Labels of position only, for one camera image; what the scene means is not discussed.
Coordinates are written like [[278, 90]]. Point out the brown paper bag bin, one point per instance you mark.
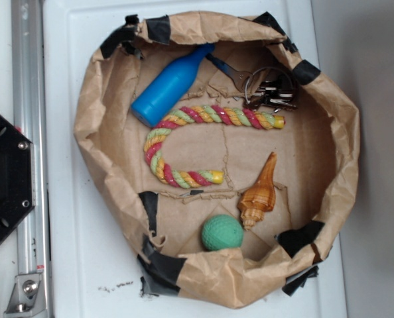
[[315, 177]]

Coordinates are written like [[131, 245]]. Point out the orange conch seashell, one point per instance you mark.
[[260, 197]]

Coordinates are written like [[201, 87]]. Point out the green rubber ball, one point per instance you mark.
[[220, 232]]

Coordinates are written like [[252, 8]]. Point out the blue plastic bottle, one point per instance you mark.
[[169, 86]]

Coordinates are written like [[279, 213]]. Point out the bunch of metal keys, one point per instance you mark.
[[272, 87]]

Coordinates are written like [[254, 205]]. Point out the white plastic tray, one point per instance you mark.
[[94, 271]]

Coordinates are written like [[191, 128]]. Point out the multicolored twisted rope toy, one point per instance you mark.
[[199, 114]]

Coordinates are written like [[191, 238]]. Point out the blue handled metal wrench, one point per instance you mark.
[[241, 79]]

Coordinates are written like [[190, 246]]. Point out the black octagonal mount plate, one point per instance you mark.
[[16, 178]]

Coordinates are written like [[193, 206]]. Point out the aluminium extrusion rail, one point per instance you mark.
[[33, 233]]

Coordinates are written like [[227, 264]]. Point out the metal corner bracket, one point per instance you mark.
[[27, 298]]

